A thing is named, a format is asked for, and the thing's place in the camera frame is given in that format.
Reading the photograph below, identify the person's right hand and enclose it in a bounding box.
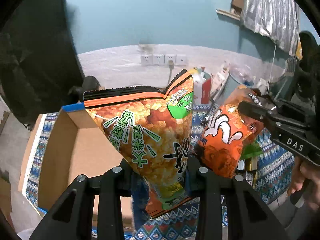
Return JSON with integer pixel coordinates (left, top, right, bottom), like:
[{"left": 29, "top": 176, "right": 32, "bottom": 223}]
[{"left": 287, "top": 156, "right": 320, "bottom": 211}]

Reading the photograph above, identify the red white paper bag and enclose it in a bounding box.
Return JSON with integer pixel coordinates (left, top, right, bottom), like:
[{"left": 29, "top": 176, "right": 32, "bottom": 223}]
[{"left": 189, "top": 67, "right": 212, "bottom": 105}]

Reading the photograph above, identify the rice cracker snack bag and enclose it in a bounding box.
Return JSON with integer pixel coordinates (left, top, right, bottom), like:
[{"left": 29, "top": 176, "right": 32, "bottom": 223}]
[{"left": 84, "top": 70, "right": 194, "bottom": 218}]

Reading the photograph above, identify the white wall socket strip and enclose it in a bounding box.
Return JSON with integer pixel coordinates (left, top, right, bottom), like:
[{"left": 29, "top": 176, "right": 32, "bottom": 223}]
[{"left": 140, "top": 54, "right": 188, "bottom": 66}]

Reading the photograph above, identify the orange cheetos snack bag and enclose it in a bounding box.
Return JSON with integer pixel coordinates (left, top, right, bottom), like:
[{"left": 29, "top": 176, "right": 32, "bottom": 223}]
[{"left": 193, "top": 85, "right": 264, "bottom": 178}]

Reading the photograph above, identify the white electric kettle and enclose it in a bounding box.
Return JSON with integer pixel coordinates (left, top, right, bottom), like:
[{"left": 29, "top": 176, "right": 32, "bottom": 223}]
[{"left": 256, "top": 78, "right": 268, "bottom": 95}]

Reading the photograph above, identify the blue cardboard box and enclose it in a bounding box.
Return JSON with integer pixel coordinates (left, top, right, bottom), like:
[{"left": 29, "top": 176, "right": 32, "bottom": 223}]
[{"left": 37, "top": 102, "right": 136, "bottom": 233}]

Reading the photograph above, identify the white paper shopping bag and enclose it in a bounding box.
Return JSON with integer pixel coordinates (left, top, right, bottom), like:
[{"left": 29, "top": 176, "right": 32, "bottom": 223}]
[{"left": 210, "top": 61, "right": 230, "bottom": 100}]

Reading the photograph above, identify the grey plug and cable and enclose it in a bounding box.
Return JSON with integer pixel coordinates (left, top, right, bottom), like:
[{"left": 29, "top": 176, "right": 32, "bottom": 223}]
[{"left": 166, "top": 60, "right": 175, "bottom": 87}]

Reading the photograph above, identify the green snack bag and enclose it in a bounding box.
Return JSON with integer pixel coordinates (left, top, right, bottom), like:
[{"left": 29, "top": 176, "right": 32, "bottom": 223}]
[{"left": 240, "top": 141, "right": 263, "bottom": 160}]

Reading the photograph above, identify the black cylindrical speaker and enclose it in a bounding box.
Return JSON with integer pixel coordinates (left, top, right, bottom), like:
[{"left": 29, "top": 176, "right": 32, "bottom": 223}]
[{"left": 68, "top": 76, "right": 100, "bottom": 98}]

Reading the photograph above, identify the black office chair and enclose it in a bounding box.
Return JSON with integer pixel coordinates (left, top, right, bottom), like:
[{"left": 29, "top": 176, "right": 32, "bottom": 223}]
[{"left": 269, "top": 30, "right": 320, "bottom": 111}]

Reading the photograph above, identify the black hanging cloth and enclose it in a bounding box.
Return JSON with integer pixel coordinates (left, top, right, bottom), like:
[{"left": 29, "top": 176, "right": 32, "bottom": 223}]
[{"left": 1, "top": 0, "right": 84, "bottom": 126}]

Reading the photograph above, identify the wooden window sill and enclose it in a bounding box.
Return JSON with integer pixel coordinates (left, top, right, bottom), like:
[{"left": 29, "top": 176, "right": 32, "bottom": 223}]
[{"left": 216, "top": 9, "right": 240, "bottom": 21}]

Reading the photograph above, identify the blue patterned tablecloth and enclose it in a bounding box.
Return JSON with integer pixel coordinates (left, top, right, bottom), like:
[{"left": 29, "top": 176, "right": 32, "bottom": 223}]
[{"left": 21, "top": 112, "right": 295, "bottom": 239}]

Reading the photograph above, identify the light blue trash bin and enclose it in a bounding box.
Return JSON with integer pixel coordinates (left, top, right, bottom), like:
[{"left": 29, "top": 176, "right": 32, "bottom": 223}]
[{"left": 220, "top": 74, "right": 254, "bottom": 104}]

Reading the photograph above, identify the silver foil curtain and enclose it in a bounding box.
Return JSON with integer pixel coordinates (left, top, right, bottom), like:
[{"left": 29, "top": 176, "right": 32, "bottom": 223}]
[{"left": 240, "top": 0, "right": 300, "bottom": 56}]

